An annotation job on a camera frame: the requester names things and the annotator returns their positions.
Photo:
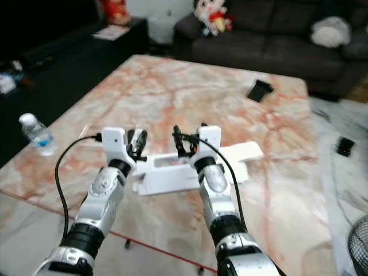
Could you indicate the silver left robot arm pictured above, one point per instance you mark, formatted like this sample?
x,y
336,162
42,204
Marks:
x,y
98,213

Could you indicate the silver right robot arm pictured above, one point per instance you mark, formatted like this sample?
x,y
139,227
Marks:
x,y
218,201

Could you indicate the marble pattern table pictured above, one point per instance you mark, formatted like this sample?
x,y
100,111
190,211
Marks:
x,y
195,98

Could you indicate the white flat carton box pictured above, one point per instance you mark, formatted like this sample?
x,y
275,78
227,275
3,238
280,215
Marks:
x,y
167,178

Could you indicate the small black phone stand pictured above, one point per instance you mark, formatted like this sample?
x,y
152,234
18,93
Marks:
x,y
259,91

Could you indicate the clear plastic water bottle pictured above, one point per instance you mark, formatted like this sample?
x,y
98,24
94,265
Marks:
x,y
37,137

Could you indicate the black TV cabinet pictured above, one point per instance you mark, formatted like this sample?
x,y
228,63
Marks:
x,y
57,69

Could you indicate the white lace side table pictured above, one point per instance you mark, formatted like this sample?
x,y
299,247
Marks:
x,y
161,29

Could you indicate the dark grey sofa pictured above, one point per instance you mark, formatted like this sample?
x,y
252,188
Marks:
x,y
270,40

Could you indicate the red and white doll plush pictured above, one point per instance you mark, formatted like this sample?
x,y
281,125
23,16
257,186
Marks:
x,y
213,15

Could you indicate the red and white magazine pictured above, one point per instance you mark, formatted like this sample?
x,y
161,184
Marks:
x,y
110,33

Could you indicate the red figurine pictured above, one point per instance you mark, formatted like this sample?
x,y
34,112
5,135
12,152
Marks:
x,y
114,10

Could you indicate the black power adapter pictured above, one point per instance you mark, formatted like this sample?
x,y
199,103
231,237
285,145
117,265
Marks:
x,y
345,146

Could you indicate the black television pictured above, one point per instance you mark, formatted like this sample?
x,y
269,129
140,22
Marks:
x,y
46,20

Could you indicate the grey Totoro plush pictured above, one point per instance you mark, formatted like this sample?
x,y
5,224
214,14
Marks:
x,y
330,31

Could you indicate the white floor fan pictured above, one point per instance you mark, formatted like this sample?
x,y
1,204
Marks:
x,y
359,247

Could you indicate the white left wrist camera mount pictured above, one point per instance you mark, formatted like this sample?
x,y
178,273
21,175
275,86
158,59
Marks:
x,y
115,144

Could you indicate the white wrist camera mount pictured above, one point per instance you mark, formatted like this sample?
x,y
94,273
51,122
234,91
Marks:
x,y
208,141
115,144

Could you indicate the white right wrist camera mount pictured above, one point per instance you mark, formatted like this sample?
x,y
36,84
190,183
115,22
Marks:
x,y
208,141

